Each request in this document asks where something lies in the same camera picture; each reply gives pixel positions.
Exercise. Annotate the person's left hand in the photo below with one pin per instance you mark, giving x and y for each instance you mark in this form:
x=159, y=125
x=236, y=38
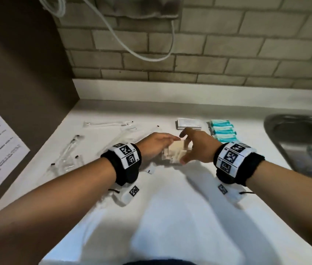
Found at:
x=156, y=146

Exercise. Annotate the person's right hand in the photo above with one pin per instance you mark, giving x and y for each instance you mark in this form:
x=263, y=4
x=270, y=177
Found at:
x=203, y=147

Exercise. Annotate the stack of white sachets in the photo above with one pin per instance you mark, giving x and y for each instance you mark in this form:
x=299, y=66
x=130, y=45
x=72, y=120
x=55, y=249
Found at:
x=189, y=123

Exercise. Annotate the clear plastic packets pile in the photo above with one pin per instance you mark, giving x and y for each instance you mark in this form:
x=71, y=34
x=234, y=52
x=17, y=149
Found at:
x=67, y=164

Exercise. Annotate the person's left forearm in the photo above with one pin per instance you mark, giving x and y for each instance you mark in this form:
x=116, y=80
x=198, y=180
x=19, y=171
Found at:
x=48, y=212

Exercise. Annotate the person's right forearm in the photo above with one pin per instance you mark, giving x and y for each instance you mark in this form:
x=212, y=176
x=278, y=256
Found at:
x=296, y=204

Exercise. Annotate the person's dark shirt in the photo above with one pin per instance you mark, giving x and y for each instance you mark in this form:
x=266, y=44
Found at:
x=158, y=262

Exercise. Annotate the black right wristband with markers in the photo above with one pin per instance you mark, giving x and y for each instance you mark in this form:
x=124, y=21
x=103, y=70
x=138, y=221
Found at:
x=236, y=162

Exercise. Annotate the white backsplash upstand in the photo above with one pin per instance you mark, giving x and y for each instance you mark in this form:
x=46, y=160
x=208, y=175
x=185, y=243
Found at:
x=200, y=93

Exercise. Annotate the stainless steel sink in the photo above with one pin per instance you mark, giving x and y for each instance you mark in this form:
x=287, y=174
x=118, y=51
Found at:
x=305, y=146

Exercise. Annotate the dark brown side panel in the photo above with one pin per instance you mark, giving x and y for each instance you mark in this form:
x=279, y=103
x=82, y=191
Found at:
x=20, y=66

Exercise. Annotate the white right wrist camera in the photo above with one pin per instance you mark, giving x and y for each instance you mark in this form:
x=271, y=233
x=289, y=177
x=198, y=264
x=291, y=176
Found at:
x=229, y=191

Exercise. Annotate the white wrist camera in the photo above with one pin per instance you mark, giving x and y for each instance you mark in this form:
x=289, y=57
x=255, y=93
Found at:
x=129, y=191
x=229, y=191

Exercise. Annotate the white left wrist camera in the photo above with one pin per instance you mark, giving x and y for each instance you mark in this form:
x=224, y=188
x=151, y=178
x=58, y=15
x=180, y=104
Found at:
x=129, y=191

